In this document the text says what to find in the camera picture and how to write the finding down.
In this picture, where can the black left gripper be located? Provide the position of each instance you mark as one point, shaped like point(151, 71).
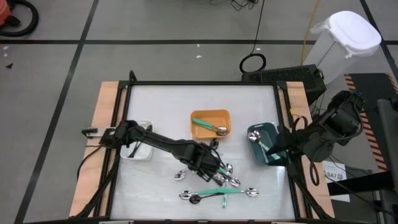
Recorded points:
point(200, 158)

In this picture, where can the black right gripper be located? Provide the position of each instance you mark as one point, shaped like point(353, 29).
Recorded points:
point(298, 142)

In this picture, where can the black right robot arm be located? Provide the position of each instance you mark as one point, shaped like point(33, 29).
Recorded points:
point(339, 121)

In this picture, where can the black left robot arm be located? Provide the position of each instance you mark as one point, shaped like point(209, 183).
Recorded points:
point(155, 141)

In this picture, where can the dark teal plastic bin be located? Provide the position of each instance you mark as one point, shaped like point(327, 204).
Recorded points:
point(270, 130)

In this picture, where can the black fork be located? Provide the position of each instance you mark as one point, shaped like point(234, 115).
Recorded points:
point(214, 144)

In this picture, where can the orange plastic bin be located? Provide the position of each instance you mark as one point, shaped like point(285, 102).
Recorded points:
point(211, 115)

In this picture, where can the white paper label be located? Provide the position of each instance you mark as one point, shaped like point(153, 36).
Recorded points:
point(334, 175)

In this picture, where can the light wooden table board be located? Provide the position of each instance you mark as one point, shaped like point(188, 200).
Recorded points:
point(93, 174)
point(312, 199)

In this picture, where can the black perforated computer case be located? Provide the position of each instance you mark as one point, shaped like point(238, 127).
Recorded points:
point(289, 76)

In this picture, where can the white plastic bin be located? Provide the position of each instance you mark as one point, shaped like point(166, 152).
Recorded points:
point(144, 154)

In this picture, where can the black floor beam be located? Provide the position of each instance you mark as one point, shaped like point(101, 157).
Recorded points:
point(357, 186)

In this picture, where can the black hazard-striped mat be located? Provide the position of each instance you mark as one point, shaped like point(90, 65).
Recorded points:
point(373, 84)

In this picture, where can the white lidded trash can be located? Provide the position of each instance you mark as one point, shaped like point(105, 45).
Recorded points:
point(348, 34)

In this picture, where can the black floor scrap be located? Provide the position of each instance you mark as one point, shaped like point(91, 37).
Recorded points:
point(10, 65)

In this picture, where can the orange shop vacuum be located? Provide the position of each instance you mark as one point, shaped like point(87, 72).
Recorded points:
point(3, 12)

